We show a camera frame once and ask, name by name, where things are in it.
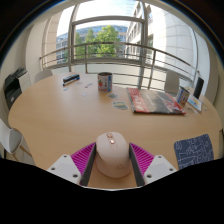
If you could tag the black cylindrical speaker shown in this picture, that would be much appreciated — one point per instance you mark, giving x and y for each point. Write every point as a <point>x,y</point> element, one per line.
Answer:
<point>198,88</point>

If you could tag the navy line-print mouse pad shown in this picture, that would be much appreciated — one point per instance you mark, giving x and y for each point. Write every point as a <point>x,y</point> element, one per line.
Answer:
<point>195,151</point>

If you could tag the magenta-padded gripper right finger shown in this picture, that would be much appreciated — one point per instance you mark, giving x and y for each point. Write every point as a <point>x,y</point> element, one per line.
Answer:
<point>158,166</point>

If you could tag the small printed card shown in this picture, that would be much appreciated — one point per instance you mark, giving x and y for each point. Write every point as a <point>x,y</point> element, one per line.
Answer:
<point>120,105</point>

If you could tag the black and white printer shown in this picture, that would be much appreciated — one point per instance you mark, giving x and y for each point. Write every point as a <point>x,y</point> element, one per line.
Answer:
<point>15,86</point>

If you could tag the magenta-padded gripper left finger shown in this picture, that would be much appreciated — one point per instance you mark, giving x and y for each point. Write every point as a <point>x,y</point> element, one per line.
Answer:
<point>66,166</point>

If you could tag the pale pink computer mouse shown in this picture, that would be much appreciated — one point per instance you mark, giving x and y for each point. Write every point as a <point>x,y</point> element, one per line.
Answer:
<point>112,156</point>

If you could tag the printed cup with pens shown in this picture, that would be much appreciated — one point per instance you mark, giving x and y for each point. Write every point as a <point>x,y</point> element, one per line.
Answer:
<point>182,96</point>

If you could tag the white chair with wooden legs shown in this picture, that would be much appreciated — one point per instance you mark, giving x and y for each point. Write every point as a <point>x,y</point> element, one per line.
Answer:
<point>10,138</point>

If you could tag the red and dark magazine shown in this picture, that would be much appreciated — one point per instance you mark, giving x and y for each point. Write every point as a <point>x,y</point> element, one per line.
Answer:
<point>155,101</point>

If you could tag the metal balcony railing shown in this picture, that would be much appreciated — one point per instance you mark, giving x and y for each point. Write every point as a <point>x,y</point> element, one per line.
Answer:
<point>115,43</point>

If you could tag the printed tin can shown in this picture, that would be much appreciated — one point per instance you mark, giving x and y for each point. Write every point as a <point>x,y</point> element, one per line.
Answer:
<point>104,82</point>

